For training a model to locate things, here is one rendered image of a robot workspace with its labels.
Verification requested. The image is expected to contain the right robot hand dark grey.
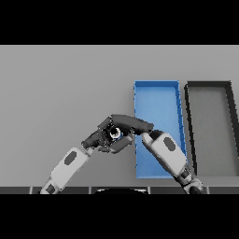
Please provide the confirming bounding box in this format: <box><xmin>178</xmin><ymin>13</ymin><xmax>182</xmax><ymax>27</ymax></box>
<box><xmin>98</xmin><ymin>113</ymin><xmax>155</xmax><ymax>136</ymax></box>

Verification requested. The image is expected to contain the left robot hand dark grey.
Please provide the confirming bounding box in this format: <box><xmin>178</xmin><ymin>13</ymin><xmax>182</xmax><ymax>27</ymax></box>
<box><xmin>80</xmin><ymin>124</ymin><xmax>136</xmax><ymax>154</ymax></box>

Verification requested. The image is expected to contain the blue pipe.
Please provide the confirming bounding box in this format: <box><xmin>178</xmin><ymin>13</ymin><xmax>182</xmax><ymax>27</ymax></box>
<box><xmin>108</xmin><ymin>126</ymin><xmax>123</xmax><ymax>140</ymax></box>

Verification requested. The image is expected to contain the blue bin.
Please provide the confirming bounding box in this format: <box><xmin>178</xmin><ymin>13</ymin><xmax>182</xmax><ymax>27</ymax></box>
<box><xmin>133</xmin><ymin>79</ymin><xmax>189</xmax><ymax>179</ymax></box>

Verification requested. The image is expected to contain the dark grey bin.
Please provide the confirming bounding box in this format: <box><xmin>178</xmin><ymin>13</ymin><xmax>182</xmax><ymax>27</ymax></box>
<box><xmin>183</xmin><ymin>80</ymin><xmax>239</xmax><ymax>178</ymax></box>

